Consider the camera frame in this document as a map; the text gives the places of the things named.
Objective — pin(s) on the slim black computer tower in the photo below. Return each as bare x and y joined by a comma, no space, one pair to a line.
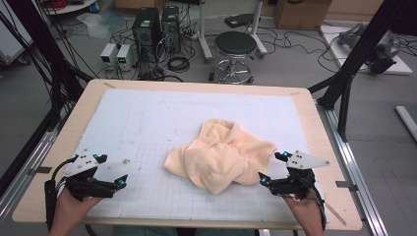
170,29

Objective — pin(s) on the black frame strut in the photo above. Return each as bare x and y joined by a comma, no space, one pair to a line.
357,55
42,42

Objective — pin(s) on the person's right hand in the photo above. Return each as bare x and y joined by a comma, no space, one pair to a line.
309,216

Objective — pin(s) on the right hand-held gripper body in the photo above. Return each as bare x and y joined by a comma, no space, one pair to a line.
305,161

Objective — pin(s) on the white stand leg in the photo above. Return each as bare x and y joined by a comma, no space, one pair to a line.
205,42
259,32

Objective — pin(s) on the white panel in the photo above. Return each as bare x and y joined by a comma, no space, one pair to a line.
10,39

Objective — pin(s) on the flat black device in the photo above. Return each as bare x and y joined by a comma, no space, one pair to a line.
239,20

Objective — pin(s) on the white tube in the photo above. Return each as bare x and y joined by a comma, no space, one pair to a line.
406,119

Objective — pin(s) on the large black computer tower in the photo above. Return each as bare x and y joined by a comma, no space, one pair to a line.
146,32

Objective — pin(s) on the aluminium rail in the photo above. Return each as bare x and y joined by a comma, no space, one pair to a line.
29,164
350,164

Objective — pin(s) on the cream towel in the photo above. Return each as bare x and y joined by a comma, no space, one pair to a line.
219,157

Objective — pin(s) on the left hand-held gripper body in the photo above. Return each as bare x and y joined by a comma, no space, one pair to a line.
80,165

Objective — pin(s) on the black round stool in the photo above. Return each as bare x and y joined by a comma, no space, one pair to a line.
235,42

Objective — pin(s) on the grey machine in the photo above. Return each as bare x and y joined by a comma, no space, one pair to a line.
383,49

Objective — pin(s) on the white power supply box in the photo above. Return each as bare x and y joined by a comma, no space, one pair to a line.
108,54
125,56

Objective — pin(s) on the cardboard box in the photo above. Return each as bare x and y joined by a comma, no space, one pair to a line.
301,14

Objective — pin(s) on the white floor board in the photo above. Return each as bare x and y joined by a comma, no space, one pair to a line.
403,67

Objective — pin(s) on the clear plastic sheet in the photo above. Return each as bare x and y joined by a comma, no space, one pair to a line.
101,24

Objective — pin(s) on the thin wooden stick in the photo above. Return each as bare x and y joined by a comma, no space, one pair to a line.
336,214

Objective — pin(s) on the person's left hand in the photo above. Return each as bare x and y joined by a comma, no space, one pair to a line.
69,216

